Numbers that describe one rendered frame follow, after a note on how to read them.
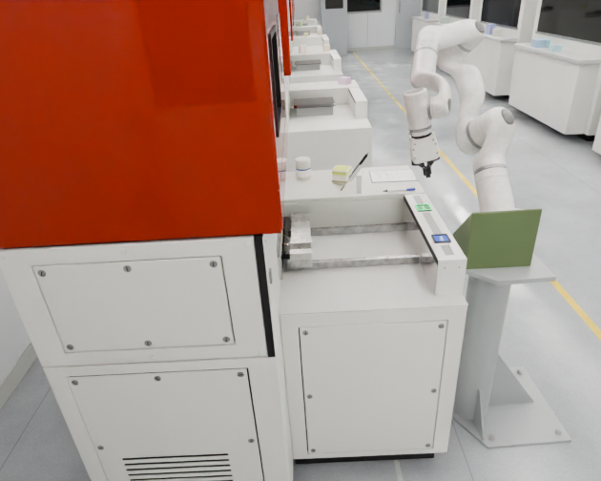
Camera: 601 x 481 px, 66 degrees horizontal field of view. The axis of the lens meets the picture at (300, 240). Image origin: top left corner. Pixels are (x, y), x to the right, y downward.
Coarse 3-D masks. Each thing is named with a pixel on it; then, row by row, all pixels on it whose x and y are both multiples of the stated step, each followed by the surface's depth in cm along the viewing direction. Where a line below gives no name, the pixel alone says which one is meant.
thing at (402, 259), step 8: (384, 256) 178; (392, 256) 177; (400, 256) 177; (408, 256) 176; (416, 256) 176; (288, 264) 177; (320, 264) 177; (328, 264) 177; (336, 264) 177; (344, 264) 177; (352, 264) 177; (360, 264) 177; (368, 264) 177; (376, 264) 177; (384, 264) 177; (392, 264) 177
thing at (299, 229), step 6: (294, 222) 200; (300, 222) 200; (306, 222) 200; (294, 228) 196; (300, 228) 195; (306, 228) 195; (294, 234) 191; (300, 234) 191; (306, 234) 190; (294, 264) 173; (300, 264) 173; (306, 264) 173; (312, 264) 173
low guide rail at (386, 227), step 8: (368, 224) 201; (376, 224) 201; (384, 224) 200; (392, 224) 200; (400, 224) 200; (288, 232) 201; (312, 232) 201; (320, 232) 201; (328, 232) 201; (336, 232) 201; (344, 232) 201; (352, 232) 201; (360, 232) 201; (368, 232) 201
